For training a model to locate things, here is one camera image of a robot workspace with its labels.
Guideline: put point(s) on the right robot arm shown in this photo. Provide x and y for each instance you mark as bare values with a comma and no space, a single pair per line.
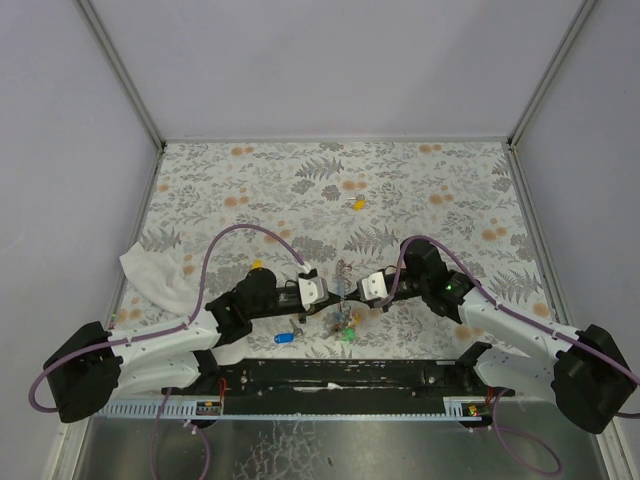
582,372

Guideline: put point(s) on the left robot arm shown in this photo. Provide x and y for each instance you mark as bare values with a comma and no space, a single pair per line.
95,365

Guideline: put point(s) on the blue tag key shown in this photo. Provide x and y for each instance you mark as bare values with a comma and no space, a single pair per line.
293,334

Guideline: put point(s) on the yellow tag key far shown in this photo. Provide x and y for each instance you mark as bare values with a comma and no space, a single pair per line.
357,203

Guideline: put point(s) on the floral table mat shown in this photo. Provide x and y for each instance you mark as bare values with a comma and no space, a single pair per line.
221,206

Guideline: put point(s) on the white cloth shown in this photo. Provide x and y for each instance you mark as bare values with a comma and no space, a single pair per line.
158,278

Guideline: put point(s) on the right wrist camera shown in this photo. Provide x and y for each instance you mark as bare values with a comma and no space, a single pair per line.
373,287

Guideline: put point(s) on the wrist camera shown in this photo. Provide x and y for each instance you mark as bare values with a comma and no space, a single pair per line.
313,288
373,287

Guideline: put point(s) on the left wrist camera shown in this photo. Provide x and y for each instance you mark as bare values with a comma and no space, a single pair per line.
313,288

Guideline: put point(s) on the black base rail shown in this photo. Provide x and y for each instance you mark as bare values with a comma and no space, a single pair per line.
344,387

